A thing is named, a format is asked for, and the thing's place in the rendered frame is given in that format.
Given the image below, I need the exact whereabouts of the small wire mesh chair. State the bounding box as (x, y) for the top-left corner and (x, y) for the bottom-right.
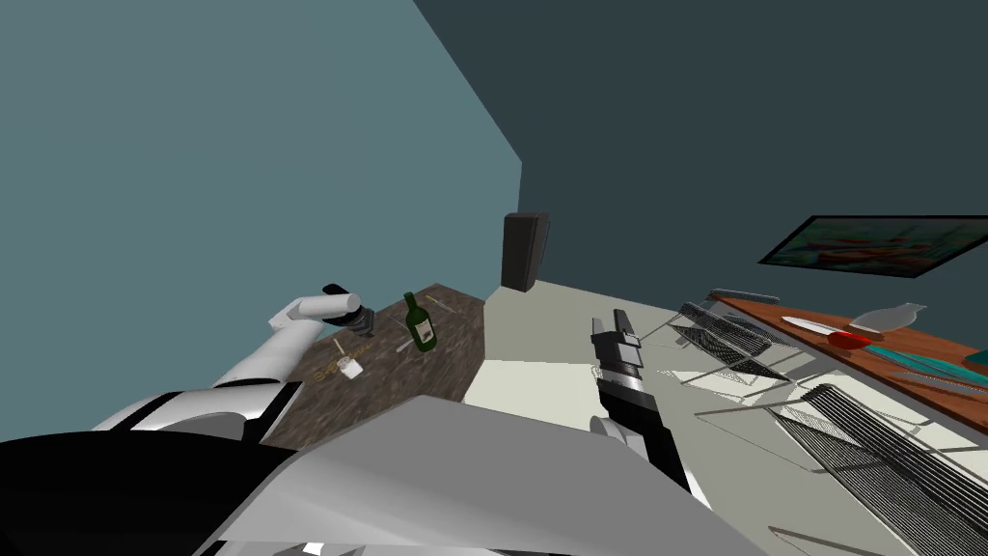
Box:
(637, 300), (808, 390)

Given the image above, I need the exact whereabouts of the black speaker box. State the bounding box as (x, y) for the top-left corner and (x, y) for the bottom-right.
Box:
(501, 211), (552, 294)

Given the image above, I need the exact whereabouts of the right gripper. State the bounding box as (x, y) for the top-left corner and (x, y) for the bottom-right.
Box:
(590, 308), (645, 374)

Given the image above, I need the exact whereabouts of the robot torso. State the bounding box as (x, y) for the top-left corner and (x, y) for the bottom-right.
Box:
(194, 394), (767, 556)

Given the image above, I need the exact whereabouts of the green glass bottle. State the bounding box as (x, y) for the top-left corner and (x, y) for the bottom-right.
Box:
(402, 292), (439, 354)

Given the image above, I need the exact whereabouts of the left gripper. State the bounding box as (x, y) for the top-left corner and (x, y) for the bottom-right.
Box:
(344, 307), (378, 340)

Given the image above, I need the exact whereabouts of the brown marbled table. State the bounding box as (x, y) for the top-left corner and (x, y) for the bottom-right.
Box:
(261, 282), (487, 453)

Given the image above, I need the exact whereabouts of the dark framed wall picture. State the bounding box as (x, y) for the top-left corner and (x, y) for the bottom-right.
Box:
(757, 214), (988, 280)

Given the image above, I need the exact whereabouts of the brown wooden sideboard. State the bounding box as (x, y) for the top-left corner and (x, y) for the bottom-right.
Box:
(708, 289), (988, 435)

